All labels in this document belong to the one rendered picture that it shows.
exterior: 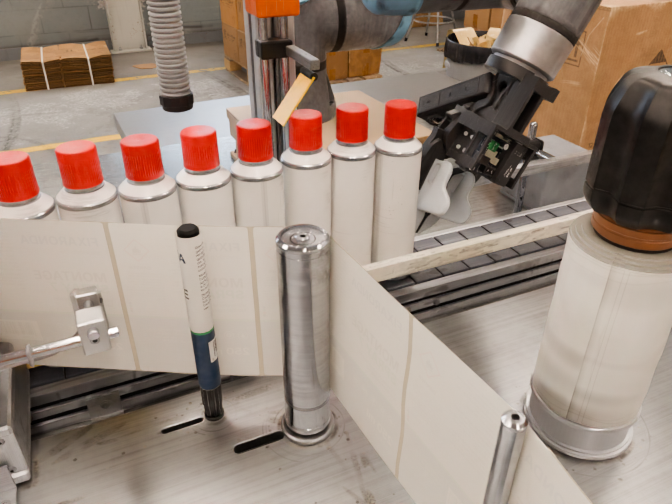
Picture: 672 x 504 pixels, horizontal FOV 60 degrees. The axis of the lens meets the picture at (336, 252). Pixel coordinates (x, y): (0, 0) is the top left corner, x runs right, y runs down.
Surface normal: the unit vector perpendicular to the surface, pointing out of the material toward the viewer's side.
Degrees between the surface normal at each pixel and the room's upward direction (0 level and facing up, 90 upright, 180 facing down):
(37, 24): 90
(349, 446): 0
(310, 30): 92
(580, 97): 90
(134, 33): 90
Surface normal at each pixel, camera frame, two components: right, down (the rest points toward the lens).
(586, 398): -0.46, 0.44
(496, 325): 0.00, -0.85
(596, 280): -0.77, 0.34
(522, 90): -0.79, -0.24
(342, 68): 0.50, 0.47
